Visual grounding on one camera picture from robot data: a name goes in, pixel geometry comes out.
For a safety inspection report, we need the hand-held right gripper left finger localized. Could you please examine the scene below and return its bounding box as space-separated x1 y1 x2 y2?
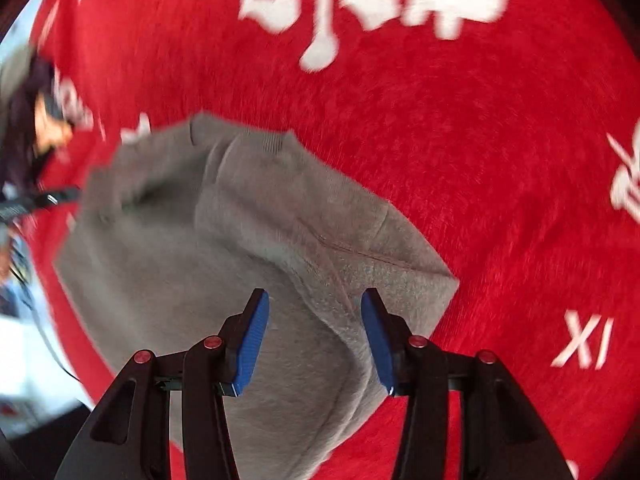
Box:
54 288 271 480

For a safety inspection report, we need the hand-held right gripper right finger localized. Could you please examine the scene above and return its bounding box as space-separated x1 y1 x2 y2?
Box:
361 287 576 480

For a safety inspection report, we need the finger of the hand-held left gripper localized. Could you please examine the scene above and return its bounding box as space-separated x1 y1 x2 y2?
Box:
0 186 82 223

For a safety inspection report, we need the grey sweater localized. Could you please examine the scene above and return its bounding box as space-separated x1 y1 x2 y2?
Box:
54 112 461 480

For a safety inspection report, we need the dark purple garment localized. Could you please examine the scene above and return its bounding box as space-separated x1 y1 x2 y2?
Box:
0 55 76 196

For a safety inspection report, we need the cream cloth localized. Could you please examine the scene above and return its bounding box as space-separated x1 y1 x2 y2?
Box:
32 102 76 153

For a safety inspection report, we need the red printed blanket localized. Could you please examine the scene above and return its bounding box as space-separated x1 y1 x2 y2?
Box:
30 0 640 480

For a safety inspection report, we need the black cable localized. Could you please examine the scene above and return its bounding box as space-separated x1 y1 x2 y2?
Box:
10 220 88 387

